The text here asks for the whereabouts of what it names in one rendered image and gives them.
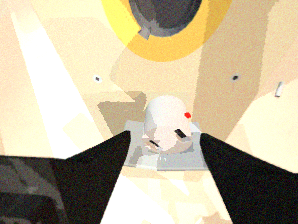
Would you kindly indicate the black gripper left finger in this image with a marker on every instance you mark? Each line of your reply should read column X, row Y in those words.
column 80, row 186

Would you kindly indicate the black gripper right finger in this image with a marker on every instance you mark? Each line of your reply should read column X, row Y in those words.
column 253, row 190

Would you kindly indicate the cream service panel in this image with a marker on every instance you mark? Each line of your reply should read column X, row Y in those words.
column 214, row 55

